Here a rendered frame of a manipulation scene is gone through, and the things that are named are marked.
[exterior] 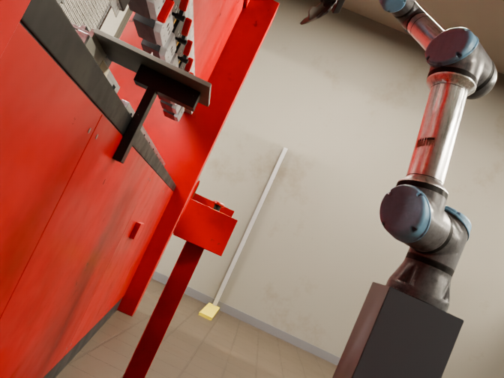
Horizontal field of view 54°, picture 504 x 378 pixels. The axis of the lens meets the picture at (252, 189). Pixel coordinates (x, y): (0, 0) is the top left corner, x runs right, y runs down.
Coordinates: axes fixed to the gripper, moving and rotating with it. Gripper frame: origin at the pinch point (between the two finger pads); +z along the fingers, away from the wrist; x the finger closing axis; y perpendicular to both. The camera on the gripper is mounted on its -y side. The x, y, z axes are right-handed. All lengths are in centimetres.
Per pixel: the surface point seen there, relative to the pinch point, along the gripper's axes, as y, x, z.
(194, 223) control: 17, 68, 39
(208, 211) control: 15, 65, 35
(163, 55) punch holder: 14.3, 10.6, 44.3
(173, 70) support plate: 64, 44, 16
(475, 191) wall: -401, 21, -75
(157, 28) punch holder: 33, 13, 35
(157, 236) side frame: -129, 46, 139
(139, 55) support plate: 66, 40, 22
